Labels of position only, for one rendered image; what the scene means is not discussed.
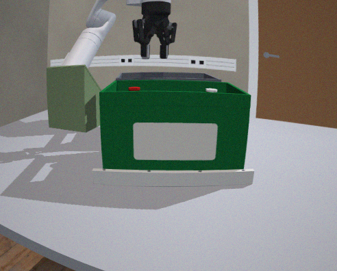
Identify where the green crate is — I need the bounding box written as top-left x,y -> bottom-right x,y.
100,80 -> 251,170

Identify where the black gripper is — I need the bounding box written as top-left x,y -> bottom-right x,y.
132,1 -> 177,60

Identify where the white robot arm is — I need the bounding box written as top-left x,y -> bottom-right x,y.
61,0 -> 171,68

